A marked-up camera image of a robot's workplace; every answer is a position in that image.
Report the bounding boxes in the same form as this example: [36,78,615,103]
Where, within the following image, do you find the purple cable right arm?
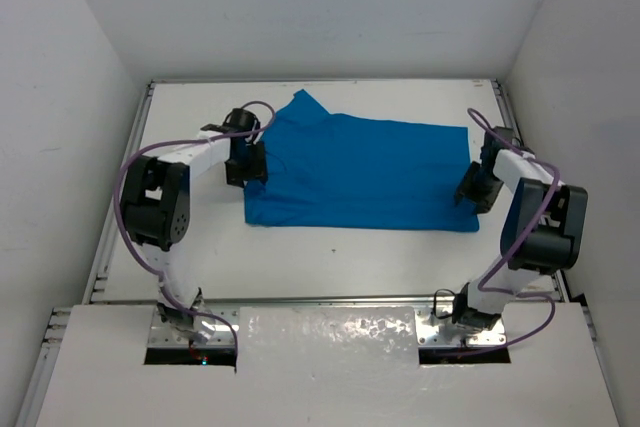
[467,107,561,356]

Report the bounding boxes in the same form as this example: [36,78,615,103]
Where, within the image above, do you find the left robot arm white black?
[113,102,269,344]

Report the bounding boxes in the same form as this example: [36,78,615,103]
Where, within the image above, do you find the silver metal base rail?
[147,291,507,353]

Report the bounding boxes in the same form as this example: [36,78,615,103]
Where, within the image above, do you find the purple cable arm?
[467,107,561,356]
[114,100,277,361]

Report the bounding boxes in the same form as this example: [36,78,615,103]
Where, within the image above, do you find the blue t shirt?
[244,90,479,233]

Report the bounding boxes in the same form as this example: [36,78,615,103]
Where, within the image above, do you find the white front cover panel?
[38,303,617,426]

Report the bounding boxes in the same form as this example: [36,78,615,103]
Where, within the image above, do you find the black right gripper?
[455,161,503,215]

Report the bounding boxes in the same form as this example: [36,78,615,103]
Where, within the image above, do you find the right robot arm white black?
[451,127,588,331]

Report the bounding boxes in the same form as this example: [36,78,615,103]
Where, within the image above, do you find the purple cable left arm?
[114,100,277,361]

